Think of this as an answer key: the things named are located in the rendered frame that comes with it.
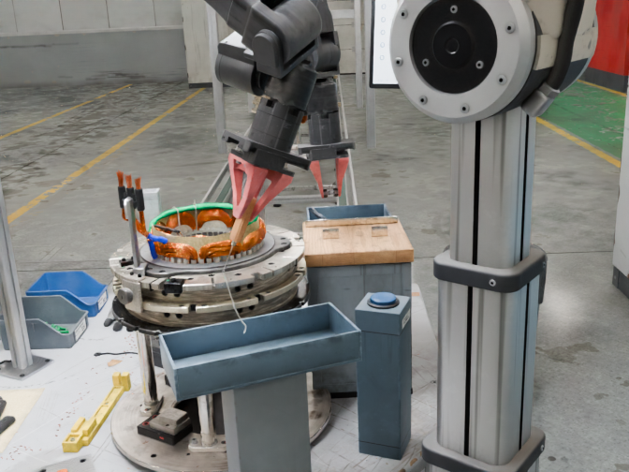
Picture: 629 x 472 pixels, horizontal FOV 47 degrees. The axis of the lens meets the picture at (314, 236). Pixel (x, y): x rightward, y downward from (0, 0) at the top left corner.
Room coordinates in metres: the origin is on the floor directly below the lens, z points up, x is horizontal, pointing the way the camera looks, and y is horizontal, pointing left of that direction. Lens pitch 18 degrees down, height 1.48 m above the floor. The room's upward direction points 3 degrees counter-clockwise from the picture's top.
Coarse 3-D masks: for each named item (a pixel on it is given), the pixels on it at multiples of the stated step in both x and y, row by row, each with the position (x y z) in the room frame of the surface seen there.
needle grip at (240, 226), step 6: (252, 204) 0.89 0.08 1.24; (246, 210) 0.89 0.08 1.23; (252, 210) 0.89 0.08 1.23; (246, 216) 0.89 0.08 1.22; (240, 222) 0.89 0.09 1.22; (246, 222) 0.89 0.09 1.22; (234, 228) 0.89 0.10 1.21; (240, 228) 0.88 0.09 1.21; (234, 234) 0.88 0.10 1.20; (240, 234) 0.88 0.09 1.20; (234, 240) 0.88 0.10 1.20; (240, 240) 0.88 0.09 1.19
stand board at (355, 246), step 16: (304, 224) 1.37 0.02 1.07; (384, 224) 1.35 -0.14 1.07; (400, 224) 1.35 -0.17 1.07; (304, 240) 1.27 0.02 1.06; (320, 240) 1.27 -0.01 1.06; (336, 240) 1.26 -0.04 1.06; (352, 240) 1.26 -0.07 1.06; (368, 240) 1.26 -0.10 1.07; (384, 240) 1.25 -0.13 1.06; (400, 240) 1.25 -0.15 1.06; (304, 256) 1.19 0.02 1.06; (320, 256) 1.19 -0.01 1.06; (336, 256) 1.19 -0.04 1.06; (352, 256) 1.19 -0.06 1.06; (368, 256) 1.19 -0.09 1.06; (384, 256) 1.19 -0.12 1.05; (400, 256) 1.19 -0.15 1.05
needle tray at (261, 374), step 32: (256, 320) 0.93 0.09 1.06; (288, 320) 0.95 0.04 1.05; (320, 320) 0.97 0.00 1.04; (192, 352) 0.90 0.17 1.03; (224, 352) 0.91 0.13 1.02; (256, 352) 0.83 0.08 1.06; (288, 352) 0.84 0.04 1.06; (320, 352) 0.86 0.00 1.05; (352, 352) 0.87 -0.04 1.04; (192, 384) 0.80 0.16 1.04; (224, 384) 0.81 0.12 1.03; (256, 384) 0.84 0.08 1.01; (288, 384) 0.85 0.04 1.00; (224, 416) 0.90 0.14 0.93; (256, 416) 0.84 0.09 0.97; (288, 416) 0.85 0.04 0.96; (256, 448) 0.84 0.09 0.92; (288, 448) 0.85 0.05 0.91
